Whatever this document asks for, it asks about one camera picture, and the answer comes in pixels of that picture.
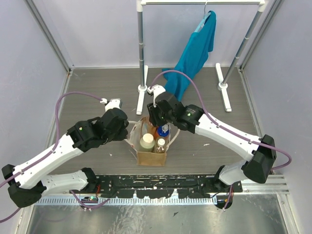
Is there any metal clothes rack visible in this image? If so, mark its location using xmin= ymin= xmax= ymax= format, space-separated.
xmin=136 ymin=0 xmax=267 ymax=115

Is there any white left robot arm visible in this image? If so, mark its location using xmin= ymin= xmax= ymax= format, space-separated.
xmin=2 ymin=108 xmax=129 ymax=208

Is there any blue pump bottle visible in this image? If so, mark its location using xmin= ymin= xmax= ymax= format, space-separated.
xmin=156 ymin=124 xmax=170 ymax=139

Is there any green bottle white cap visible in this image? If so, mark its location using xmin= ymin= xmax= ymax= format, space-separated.
xmin=139 ymin=133 xmax=155 ymax=152

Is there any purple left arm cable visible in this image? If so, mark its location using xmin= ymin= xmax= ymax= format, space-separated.
xmin=0 ymin=91 xmax=109 ymax=224

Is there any teal t-shirt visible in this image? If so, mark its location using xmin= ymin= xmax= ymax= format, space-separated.
xmin=163 ymin=11 xmax=216 ymax=101

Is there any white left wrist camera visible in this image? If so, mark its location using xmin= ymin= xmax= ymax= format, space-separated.
xmin=100 ymin=98 xmax=122 ymax=112

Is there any clear amber bottle white cap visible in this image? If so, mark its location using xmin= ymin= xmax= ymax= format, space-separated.
xmin=154 ymin=138 xmax=166 ymax=154

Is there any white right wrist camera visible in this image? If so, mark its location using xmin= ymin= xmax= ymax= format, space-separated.
xmin=147 ymin=84 xmax=166 ymax=106

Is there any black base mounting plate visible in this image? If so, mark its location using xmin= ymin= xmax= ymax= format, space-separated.
xmin=74 ymin=175 xmax=229 ymax=199

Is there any burlap canvas tote bag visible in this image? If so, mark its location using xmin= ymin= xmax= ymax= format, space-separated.
xmin=125 ymin=117 xmax=180 ymax=166

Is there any light blue clothes hanger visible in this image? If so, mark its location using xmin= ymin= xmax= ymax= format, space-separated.
xmin=194 ymin=2 xmax=211 ymax=33

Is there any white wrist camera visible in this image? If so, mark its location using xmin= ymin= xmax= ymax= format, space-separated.
xmin=147 ymin=84 xmax=166 ymax=106
xmin=100 ymin=98 xmax=122 ymax=112

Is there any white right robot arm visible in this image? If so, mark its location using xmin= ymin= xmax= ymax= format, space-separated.
xmin=147 ymin=87 xmax=276 ymax=192

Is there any pink cap peach bottle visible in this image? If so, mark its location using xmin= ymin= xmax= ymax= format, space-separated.
xmin=146 ymin=123 xmax=157 ymax=139

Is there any slotted cable duct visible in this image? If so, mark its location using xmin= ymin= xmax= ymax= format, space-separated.
xmin=36 ymin=196 xmax=217 ymax=206

